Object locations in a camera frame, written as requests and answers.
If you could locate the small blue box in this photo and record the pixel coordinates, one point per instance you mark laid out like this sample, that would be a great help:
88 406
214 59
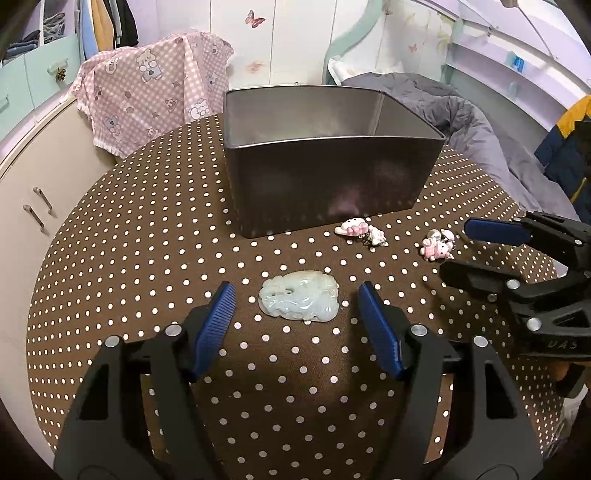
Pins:
517 62

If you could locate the brown polka dot tablecloth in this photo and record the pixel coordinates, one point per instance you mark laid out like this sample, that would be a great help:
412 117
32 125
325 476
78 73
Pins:
138 258

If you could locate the white cat charm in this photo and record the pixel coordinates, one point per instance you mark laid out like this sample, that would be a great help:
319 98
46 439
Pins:
377 236

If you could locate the pinecone ornament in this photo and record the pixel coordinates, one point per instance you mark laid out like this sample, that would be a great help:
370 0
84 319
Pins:
60 75

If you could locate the low white cabinet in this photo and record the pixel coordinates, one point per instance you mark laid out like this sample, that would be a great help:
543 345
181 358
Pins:
55 152

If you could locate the grey metal tin box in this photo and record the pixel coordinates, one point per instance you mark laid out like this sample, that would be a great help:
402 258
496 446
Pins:
300 184

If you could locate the pale green jade pendant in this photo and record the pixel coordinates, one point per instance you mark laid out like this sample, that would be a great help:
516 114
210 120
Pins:
295 297

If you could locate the teal bunk bed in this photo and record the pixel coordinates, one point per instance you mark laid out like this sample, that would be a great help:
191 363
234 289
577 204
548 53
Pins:
480 50

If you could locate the pink checked bear cloth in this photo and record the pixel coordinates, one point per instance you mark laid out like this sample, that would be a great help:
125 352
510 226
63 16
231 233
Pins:
138 92

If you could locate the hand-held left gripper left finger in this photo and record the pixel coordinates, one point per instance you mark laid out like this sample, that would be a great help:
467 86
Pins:
214 325

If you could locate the light blue hanging shirt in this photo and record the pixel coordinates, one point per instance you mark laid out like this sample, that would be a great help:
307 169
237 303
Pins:
85 27

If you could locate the teal drawer unit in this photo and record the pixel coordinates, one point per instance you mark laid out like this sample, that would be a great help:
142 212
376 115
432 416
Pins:
41 78

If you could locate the grey folded clothes pile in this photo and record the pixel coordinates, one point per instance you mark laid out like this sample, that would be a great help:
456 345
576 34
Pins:
27 46

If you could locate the blue and yellow jacket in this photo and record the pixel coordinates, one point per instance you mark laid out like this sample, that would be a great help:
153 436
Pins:
568 152

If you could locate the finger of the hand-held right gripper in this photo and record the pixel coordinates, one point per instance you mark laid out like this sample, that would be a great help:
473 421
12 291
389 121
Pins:
498 230
480 279

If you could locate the yellow hanging garment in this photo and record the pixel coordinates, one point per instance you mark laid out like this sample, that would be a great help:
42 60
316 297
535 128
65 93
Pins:
102 23

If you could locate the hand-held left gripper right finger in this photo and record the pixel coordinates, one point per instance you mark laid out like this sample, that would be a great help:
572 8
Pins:
381 327

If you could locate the grey duvet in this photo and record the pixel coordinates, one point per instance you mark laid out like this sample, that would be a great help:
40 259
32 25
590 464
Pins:
485 138

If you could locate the pink cow charm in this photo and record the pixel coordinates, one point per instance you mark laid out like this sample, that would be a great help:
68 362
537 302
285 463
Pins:
437 245

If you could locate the pink butterfly sticker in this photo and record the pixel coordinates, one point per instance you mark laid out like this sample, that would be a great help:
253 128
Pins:
255 18

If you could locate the white wardrobe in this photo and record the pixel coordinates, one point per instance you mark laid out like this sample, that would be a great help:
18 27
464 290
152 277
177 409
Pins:
295 41

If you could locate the dark hanging garment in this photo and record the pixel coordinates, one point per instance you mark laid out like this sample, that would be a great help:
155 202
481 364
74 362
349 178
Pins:
123 23

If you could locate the pink cat charm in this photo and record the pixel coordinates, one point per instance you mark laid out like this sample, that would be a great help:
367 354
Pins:
354 227

